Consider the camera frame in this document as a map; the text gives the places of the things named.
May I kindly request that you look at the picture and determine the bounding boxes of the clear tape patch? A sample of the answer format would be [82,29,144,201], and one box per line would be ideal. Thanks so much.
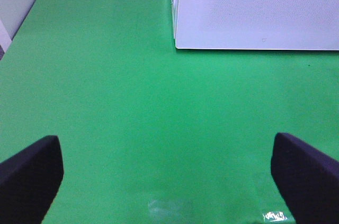
[254,181,295,222]

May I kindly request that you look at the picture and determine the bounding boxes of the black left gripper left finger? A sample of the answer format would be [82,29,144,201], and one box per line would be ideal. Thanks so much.
[1,136,64,223]

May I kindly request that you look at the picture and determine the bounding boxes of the white microwave door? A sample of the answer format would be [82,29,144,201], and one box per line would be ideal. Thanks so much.
[172,0,338,50]

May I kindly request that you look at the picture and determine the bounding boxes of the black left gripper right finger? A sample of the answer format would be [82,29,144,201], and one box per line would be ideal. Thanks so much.
[271,132,338,223]

